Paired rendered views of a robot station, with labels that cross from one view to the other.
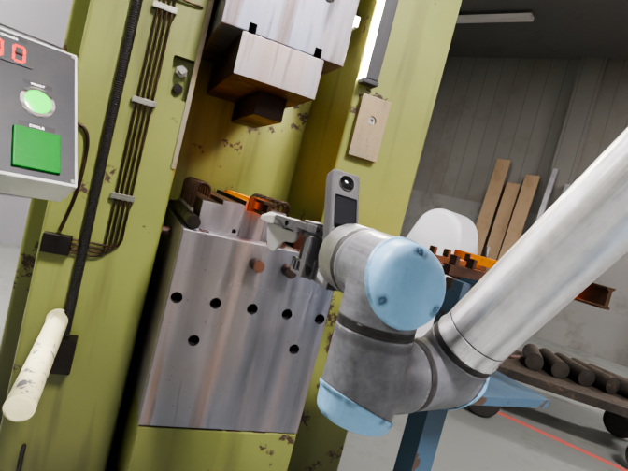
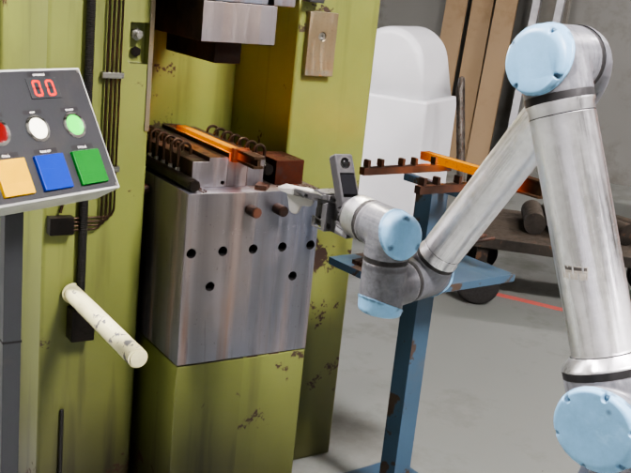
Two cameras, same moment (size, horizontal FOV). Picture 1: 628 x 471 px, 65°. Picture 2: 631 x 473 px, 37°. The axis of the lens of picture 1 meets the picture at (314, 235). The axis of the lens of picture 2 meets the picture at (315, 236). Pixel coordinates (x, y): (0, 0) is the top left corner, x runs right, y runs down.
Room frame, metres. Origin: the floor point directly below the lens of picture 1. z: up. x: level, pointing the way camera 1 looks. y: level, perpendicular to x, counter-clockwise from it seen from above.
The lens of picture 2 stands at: (-1.20, 0.41, 1.44)
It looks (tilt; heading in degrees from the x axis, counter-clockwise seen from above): 15 degrees down; 348
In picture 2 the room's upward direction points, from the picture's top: 6 degrees clockwise
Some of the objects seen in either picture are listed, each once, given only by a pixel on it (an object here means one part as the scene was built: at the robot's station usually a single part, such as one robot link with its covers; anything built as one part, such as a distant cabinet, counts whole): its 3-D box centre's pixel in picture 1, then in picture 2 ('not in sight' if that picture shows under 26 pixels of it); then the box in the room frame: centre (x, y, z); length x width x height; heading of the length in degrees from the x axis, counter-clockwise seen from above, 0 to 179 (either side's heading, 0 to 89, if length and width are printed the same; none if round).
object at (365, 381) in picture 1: (370, 372); (385, 284); (0.56, -0.10, 0.86); 0.12 x 0.09 x 0.12; 128
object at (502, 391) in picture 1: (438, 371); (422, 268); (1.13, -0.36, 0.72); 0.40 x 0.30 x 0.02; 117
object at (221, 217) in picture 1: (226, 209); (192, 153); (1.33, 0.25, 0.96); 0.42 x 0.20 x 0.09; 22
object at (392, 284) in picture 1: (386, 277); (387, 231); (0.56, -0.09, 0.98); 0.12 x 0.09 x 0.10; 22
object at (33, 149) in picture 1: (35, 150); (88, 167); (0.84, 0.50, 1.01); 0.07 x 0.05 x 0.07; 137
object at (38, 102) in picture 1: (37, 102); (74, 125); (0.87, 0.53, 1.09); 0.05 x 0.03 x 0.04; 112
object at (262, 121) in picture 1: (256, 111); (202, 45); (1.38, 0.24, 1.24); 0.30 x 0.07 x 0.06; 22
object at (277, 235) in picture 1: (276, 233); (294, 200); (0.78, 0.06, 0.98); 0.09 x 0.03 x 0.06; 58
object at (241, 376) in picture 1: (223, 304); (203, 245); (1.36, 0.20, 0.69); 0.56 x 0.38 x 0.45; 22
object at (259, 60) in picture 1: (258, 78); (202, 15); (1.33, 0.25, 1.32); 0.42 x 0.20 x 0.10; 22
